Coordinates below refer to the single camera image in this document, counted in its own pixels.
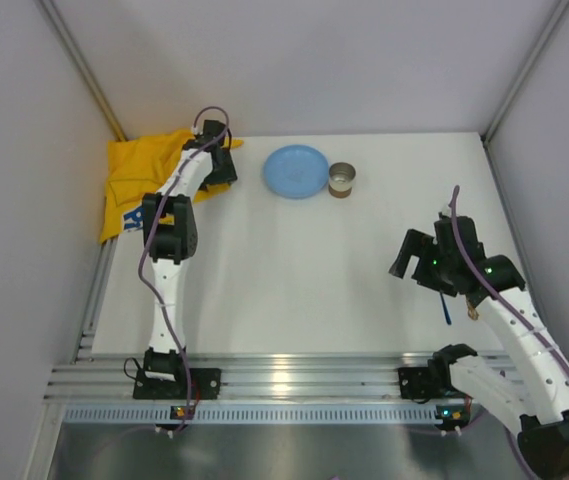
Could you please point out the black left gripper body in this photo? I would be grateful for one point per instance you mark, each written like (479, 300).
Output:
(225, 171)

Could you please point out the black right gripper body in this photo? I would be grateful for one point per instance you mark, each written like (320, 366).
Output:
(425, 262)

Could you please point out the light blue plastic plate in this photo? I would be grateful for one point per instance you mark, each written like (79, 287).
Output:
(296, 171)

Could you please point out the yellow printed cloth mat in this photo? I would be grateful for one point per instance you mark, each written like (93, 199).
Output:
(135, 168)

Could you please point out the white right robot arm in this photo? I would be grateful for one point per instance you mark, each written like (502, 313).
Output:
(535, 410)

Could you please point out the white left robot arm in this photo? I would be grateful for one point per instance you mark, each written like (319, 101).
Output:
(170, 240)

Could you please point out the blue metal fork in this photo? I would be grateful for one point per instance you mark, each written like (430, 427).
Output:
(445, 310)

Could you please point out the bronze metal spoon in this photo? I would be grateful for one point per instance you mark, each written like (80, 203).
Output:
(471, 310)

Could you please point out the steel cup with brown base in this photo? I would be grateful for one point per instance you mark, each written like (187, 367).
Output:
(341, 179)

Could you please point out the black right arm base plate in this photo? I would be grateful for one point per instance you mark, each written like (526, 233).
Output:
(420, 385)

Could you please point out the aluminium table edge rail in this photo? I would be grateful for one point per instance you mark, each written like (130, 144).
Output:
(252, 378)

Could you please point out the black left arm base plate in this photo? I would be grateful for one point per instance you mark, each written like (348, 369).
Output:
(205, 385)

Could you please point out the perforated metal cable tray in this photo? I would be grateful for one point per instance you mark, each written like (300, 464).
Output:
(268, 414)

